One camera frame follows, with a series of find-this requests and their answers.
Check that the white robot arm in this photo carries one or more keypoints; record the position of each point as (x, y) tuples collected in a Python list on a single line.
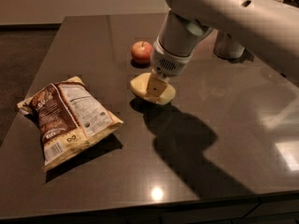
[(268, 29)]

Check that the red apple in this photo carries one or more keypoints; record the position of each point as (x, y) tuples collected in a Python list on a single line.
[(141, 52)]

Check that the yellow sponge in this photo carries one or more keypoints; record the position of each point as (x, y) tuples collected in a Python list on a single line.
[(138, 87)]

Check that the metal cup holder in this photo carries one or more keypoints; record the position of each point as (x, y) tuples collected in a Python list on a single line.
[(226, 47)]

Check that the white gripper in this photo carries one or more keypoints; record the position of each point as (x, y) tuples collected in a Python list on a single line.
[(169, 62)]

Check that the brown chip bag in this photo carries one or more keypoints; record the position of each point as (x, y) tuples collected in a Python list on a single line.
[(69, 118)]

